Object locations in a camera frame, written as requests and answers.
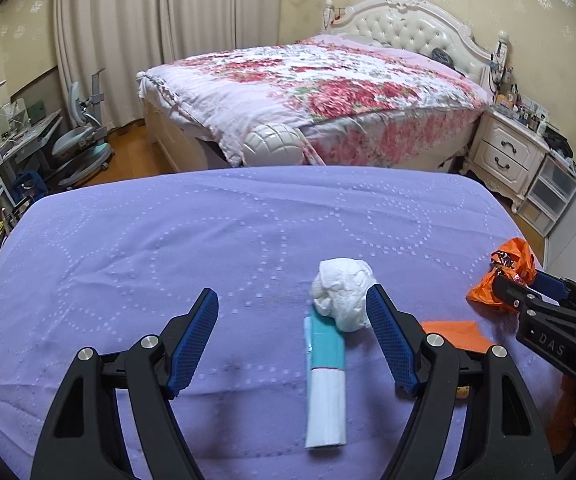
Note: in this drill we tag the pink floral blanket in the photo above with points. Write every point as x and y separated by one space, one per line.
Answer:
318 85

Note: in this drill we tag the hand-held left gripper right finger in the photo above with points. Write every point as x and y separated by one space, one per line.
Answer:
393 340

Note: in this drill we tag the cluster of small bottles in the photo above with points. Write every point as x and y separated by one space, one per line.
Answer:
523 110

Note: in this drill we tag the purple dotted tablecloth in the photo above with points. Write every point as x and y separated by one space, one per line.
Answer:
168 240

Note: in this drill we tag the orange plastic bag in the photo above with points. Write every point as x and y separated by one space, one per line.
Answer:
483 296

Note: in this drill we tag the white tissue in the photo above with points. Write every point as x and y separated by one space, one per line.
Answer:
340 290

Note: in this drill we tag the orange paper piece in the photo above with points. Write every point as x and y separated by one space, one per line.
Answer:
455 335

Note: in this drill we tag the dark cloth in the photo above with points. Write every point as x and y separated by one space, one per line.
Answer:
443 55

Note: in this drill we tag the grey desk chair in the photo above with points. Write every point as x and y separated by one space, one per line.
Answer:
75 142

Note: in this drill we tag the white nightstand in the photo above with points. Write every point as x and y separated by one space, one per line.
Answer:
503 155

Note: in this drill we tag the orange mesh net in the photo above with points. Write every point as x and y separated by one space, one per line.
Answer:
568 410

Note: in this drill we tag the beige curtain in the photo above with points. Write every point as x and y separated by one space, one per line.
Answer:
168 25

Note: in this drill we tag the white bedside device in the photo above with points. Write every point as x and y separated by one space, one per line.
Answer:
500 55

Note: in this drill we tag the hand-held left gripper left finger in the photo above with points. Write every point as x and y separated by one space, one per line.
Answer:
193 345

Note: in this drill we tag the clear plastic drawer unit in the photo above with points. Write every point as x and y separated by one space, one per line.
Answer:
550 190

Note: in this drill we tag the teal and white tube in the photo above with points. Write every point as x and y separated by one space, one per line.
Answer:
325 400

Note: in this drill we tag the pile of black items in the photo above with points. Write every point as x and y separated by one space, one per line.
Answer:
558 142

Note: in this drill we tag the bed with floral quilt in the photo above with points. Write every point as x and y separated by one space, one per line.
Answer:
408 25

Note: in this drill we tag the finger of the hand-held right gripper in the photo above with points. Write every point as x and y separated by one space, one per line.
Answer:
552 285
507 292

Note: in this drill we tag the study desk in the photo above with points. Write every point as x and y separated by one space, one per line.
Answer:
23 132

